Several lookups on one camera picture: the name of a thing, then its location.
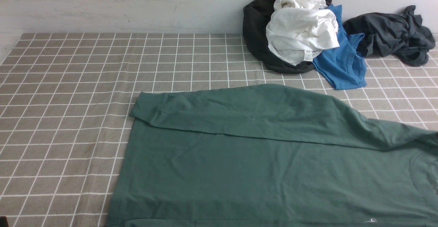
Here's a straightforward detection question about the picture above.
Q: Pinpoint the green long-sleeve shirt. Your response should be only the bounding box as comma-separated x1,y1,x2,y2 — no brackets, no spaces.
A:
106,84,438,227

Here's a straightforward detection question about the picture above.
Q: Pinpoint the blue t-shirt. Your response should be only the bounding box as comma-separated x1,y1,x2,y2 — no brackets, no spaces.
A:
313,4,367,90

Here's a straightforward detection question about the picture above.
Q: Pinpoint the black garment in pile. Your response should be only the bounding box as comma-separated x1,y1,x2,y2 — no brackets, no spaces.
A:
243,0,332,74

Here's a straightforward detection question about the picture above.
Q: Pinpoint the white garment in pile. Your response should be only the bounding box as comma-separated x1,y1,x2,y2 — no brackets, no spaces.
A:
266,0,339,66

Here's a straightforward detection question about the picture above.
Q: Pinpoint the grey checked tablecloth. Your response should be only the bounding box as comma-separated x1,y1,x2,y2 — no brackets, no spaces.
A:
0,33,438,227

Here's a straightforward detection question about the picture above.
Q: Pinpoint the dark grey crumpled garment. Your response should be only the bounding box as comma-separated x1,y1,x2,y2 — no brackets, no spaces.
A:
343,5,436,67

